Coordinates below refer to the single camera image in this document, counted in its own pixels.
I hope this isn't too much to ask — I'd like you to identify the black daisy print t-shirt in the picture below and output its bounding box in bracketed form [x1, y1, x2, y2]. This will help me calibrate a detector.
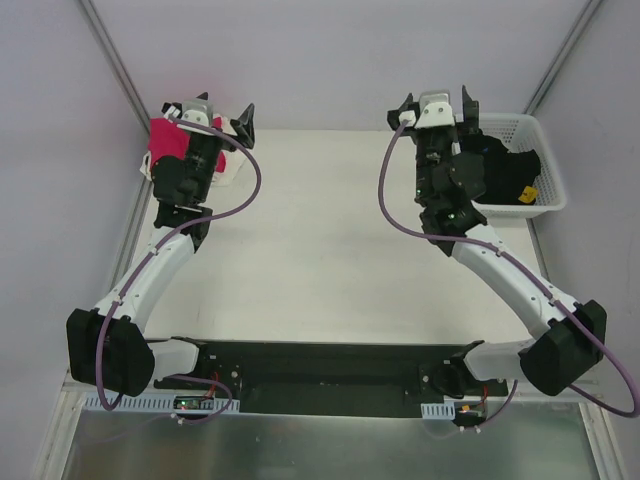
[460, 131, 541, 205]

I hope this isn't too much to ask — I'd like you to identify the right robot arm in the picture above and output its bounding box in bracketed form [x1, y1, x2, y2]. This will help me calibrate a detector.
[387, 91, 606, 398]

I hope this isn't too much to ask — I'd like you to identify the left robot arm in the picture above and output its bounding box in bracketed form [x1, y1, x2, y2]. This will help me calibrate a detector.
[66, 93, 257, 410]

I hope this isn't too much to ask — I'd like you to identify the white folded t-shirt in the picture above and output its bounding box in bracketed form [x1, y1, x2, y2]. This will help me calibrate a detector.
[138, 115, 247, 189]

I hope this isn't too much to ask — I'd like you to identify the pink folded t-shirt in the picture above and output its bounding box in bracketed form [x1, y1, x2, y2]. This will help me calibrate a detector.
[145, 116, 227, 174]

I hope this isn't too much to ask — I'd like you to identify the white plastic basket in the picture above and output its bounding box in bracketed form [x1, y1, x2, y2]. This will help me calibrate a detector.
[474, 113, 567, 219]

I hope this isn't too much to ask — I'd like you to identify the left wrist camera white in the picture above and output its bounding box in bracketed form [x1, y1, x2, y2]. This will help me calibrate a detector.
[178, 97, 213, 132]

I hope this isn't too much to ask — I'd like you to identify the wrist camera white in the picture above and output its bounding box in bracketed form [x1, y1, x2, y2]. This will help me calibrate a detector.
[415, 90, 456, 129]
[178, 97, 213, 132]

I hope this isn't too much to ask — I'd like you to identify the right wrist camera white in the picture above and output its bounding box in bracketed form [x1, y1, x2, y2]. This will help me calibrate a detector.
[415, 90, 456, 129]

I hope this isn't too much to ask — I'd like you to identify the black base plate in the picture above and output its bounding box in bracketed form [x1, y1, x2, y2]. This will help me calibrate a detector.
[152, 338, 510, 416]

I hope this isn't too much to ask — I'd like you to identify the left white cable duct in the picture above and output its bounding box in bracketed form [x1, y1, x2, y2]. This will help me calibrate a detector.
[114, 393, 240, 415]

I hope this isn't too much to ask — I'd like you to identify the white cable duct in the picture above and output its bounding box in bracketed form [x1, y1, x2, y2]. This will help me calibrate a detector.
[420, 402, 456, 421]
[114, 393, 240, 415]

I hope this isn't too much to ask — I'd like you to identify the right white cable duct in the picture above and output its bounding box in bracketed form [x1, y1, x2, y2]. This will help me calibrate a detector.
[420, 402, 456, 421]

